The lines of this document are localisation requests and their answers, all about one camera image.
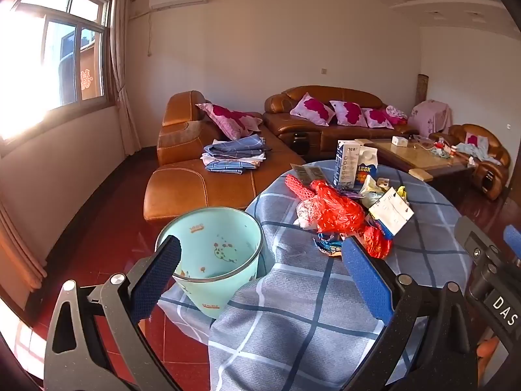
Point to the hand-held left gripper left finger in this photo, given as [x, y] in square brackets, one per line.
[163, 269]

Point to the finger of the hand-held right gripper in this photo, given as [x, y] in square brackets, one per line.
[478, 246]
[513, 240]

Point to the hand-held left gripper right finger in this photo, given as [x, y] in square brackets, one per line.
[366, 281]

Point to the red white snack wrapper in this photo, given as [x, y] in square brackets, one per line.
[376, 242]

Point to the light green waste bin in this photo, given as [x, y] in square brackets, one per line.
[228, 252]

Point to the red plastic bag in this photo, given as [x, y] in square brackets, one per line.
[340, 211]

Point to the white red-printed plastic bag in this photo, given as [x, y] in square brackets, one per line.
[307, 214]

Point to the person's right hand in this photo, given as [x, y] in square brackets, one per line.
[487, 356]

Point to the blue colourful wrapper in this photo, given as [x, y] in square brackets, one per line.
[327, 244]

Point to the blue plaid tablecloth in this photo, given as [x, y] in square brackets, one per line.
[301, 313]

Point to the brown leather armchair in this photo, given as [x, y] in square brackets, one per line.
[494, 167]

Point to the white paper card box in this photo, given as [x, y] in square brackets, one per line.
[392, 209]

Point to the brown leather chaise lounge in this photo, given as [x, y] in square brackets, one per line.
[195, 187]

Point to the purple foil wrapper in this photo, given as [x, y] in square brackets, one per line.
[349, 193]

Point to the white green plastic bag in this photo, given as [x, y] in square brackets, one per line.
[371, 191]

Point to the light blue clothes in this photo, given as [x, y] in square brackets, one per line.
[474, 150]

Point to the small yellow white box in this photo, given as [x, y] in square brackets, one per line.
[382, 181]

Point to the small pink pillow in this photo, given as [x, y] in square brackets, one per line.
[471, 138]

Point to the wooden glass-top coffee table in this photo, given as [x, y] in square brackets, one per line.
[411, 159]

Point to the white blue gable-top carton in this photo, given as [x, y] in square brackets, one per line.
[368, 169]

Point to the red dotted flat packet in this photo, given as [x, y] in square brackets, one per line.
[299, 187]

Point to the tall blue white milk carton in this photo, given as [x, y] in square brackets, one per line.
[344, 167]

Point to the clear brown sachet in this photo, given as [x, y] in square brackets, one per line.
[317, 174]
[299, 173]

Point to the white tissue box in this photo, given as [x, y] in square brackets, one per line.
[399, 141]

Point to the folded blue plaid bedding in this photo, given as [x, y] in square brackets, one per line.
[236, 152]

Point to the pink cloth cover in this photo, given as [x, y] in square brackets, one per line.
[429, 118]

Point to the beige curtain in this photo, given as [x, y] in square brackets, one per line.
[20, 248]
[124, 69]

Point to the pink floral bundled cloth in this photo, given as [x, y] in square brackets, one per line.
[397, 114]

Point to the pink floral pillow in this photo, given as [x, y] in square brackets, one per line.
[232, 120]
[311, 110]
[377, 118]
[349, 113]

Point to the tan rolled mat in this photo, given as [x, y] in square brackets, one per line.
[422, 89]

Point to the brown leather sofa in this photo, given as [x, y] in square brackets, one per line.
[366, 93]

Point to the sliding glass window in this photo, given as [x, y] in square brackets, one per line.
[61, 61]

